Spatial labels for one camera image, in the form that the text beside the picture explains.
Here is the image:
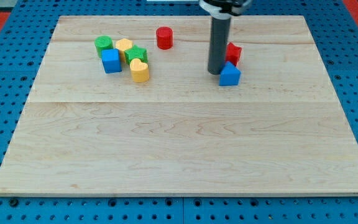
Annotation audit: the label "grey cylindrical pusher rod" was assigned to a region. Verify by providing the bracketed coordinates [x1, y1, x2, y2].
[208, 17, 231, 75]

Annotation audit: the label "white and black robot end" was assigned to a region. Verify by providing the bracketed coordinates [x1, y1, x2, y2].
[199, 0, 253, 19]

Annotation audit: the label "red cylinder block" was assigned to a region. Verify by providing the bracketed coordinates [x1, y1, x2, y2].
[155, 26, 173, 50]

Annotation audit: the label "red star block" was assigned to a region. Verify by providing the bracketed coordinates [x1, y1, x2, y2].
[225, 42, 242, 67]

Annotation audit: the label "green star block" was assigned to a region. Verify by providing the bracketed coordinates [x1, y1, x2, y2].
[124, 45, 148, 65]

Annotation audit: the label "blue triangle block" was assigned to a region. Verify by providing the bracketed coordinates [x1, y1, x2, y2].
[219, 62, 241, 86]

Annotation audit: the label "yellow heart block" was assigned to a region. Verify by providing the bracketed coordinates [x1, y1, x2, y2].
[129, 58, 150, 83]

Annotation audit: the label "yellow hexagon block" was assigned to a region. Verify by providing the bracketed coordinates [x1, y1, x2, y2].
[115, 39, 134, 62]

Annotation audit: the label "blue cube block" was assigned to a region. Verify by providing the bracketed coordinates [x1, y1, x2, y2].
[101, 49, 122, 73]

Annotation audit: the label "green cylinder block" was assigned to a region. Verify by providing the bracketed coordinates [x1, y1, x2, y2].
[94, 35, 114, 58]

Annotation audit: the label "light wooden board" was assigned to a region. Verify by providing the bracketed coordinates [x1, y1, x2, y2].
[0, 16, 358, 197]

